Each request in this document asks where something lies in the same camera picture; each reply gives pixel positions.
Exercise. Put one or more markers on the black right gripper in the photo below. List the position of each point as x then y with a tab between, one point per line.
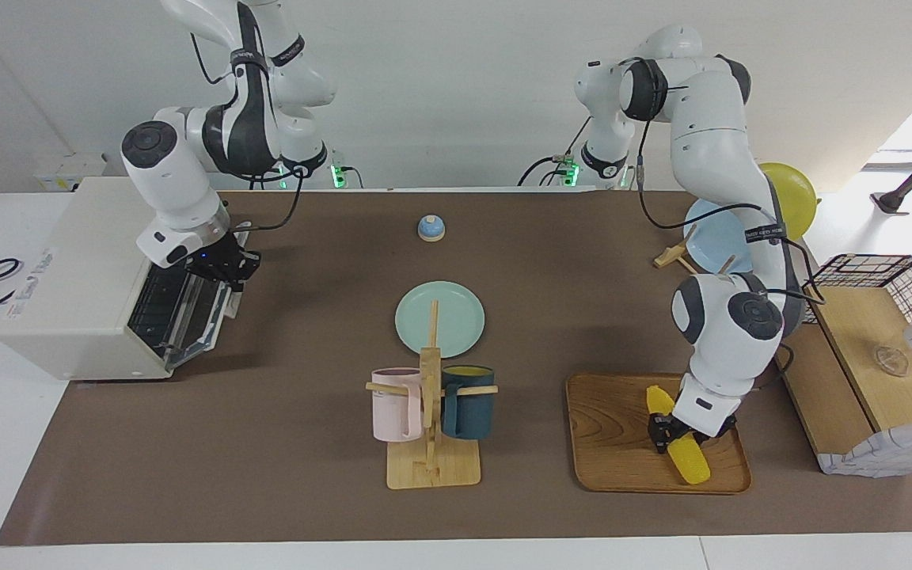
222	257

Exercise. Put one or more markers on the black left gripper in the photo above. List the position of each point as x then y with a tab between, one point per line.
693	431

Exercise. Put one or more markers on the cream toaster oven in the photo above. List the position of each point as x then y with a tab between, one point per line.
76	293

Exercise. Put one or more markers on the light green plate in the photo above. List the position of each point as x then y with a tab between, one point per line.
456	317

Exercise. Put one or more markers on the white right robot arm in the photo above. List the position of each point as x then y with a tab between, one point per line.
179	174

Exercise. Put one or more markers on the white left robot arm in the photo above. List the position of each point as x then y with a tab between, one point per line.
729	158

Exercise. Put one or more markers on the brown wooden tray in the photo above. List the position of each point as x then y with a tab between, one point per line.
614	435

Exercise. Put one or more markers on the wooden plate rack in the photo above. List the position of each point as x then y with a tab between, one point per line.
670	256

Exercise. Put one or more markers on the pink mug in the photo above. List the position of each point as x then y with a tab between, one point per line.
394	408

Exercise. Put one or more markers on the white power box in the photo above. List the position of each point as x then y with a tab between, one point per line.
68	170

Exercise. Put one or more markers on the light blue plate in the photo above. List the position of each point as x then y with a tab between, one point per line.
717	237

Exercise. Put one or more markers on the brown table mat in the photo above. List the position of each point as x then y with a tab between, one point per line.
305	475

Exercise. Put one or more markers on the dark blue mug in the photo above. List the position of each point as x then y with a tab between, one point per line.
468	412

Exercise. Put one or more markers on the small clear glass dish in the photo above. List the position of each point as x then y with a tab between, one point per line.
890	360

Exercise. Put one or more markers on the wooden mug rack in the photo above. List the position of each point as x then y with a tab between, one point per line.
432	467

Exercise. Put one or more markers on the yellow plate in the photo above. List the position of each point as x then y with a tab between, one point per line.
796	198

